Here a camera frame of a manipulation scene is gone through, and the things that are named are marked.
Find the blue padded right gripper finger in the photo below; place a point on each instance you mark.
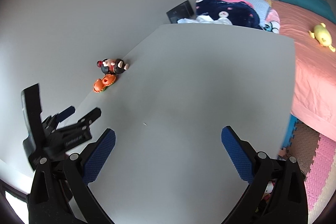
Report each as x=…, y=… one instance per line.
x=60, y=192
x=276, y=190

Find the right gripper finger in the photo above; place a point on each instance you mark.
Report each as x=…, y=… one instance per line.
x=51, y=123
x=85, y=121

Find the orange toy figure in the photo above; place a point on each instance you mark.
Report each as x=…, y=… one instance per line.
x=101, y=84

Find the black red toy figure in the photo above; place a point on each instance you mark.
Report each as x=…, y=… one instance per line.
x=112, y=66

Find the pink foam mat tile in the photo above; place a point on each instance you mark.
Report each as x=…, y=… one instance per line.
x=320, y=180

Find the blue foam mat tile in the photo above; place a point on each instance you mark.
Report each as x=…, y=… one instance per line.
x=289, y=132

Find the grey desk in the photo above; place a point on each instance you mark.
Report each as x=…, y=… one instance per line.
x=185, y=83

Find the pink bed sheet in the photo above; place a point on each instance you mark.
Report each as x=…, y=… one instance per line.
x=314, y=86

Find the black box on shelf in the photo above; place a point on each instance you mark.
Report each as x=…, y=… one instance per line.
x=181, y=11

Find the yellow plush duck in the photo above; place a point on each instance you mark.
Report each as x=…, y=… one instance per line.
x=322, y=35

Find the white pink kitty blanket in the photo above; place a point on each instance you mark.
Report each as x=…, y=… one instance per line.
x=272, y=22

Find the navy patterned blanket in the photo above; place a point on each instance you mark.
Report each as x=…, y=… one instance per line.
x=238, y=13

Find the light blue folded blanket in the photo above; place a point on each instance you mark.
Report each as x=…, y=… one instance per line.
x=261, y=7

